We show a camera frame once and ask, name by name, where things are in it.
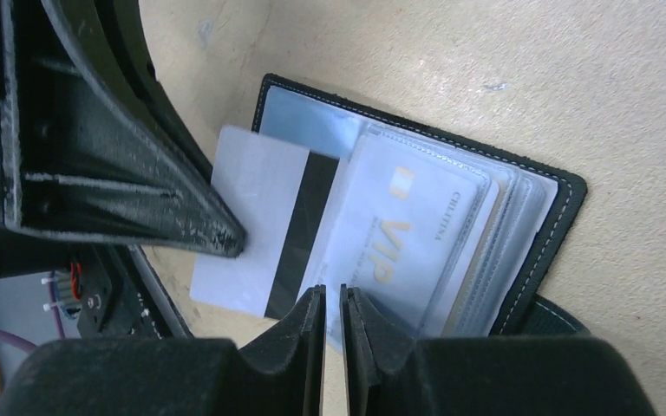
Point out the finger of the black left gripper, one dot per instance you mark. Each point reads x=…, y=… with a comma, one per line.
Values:
x=121, y=23

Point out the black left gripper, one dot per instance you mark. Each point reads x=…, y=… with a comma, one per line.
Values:
x=95, y=164

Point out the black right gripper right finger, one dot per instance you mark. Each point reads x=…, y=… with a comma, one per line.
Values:
x=391, y=373

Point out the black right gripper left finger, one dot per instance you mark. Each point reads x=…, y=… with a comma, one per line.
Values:
x=278, y=373

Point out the black leather card holder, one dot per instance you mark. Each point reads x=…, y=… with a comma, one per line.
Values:
x=494, y=288

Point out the white magnetic stripe card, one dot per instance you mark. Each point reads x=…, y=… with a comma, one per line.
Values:
x=282, y=195

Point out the white VIP card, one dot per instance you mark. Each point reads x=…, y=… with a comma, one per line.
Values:
x=405, y=216

